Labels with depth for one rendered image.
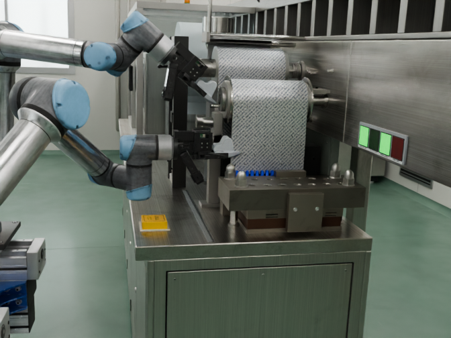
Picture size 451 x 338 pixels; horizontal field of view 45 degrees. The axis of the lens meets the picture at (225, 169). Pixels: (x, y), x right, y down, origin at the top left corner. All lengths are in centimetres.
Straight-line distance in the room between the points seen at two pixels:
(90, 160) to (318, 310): 78
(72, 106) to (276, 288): 73
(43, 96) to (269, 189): 63
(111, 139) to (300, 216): 585
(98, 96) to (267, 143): 561
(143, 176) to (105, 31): 562
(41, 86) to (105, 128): 589
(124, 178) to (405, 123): 80
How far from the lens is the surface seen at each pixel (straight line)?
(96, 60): 154
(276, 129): 170
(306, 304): 161
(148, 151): 160
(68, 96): 133
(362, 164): 197
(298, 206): 153
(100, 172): 167
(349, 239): 158
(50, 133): 133
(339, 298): 164
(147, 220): 156
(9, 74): 186
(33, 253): 180
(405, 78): 137
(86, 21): 717
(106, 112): 722
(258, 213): 154
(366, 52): 157
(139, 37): 165
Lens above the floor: 140
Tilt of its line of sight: 12 degrees down
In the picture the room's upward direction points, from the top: 2 degrees clockwise
